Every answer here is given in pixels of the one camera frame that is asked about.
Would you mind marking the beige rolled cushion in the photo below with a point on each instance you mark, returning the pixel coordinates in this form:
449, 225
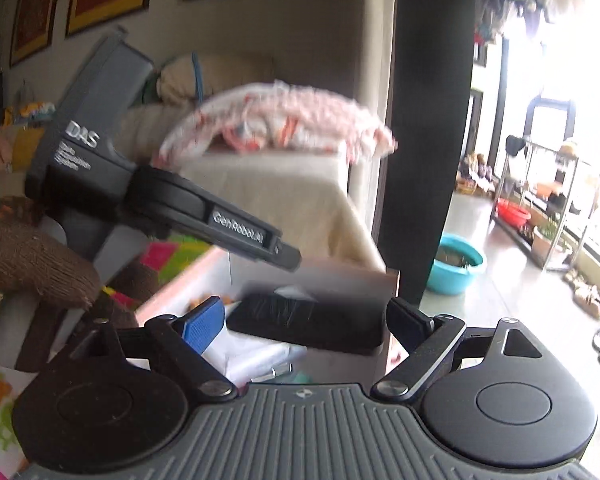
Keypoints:
194, 77

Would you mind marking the white power adapter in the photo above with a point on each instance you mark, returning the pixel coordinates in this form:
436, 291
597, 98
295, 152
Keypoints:
243, 358

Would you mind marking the black hair dryer nozzle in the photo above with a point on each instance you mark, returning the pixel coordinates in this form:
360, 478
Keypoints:
329, 323

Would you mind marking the metal shelf rack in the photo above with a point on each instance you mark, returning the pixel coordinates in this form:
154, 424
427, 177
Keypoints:
555, 186

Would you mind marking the red plastic basin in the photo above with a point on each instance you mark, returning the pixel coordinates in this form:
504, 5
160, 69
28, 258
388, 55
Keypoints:
512, 214

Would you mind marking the colourful cartoon play mat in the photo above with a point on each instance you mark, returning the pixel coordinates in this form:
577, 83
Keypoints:
30, 336

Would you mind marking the pink patterned blanket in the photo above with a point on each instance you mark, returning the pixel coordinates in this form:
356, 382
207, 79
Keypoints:
277, 116

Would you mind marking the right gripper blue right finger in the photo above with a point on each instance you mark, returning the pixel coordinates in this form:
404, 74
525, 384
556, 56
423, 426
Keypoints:
429, 343

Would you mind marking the teal plastic basin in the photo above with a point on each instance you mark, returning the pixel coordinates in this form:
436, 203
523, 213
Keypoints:
456, 265

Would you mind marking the brown knitted gloved left hand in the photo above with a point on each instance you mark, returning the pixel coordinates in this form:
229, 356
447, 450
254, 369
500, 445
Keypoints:
32, 261

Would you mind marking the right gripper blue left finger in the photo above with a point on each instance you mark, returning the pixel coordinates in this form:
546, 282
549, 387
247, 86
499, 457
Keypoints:
177, 345

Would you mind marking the beige sofa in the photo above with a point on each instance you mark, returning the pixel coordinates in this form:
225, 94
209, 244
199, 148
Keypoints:
305, 195

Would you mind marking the pink cardboard box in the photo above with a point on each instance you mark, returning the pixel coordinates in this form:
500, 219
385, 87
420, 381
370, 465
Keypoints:
230, 277

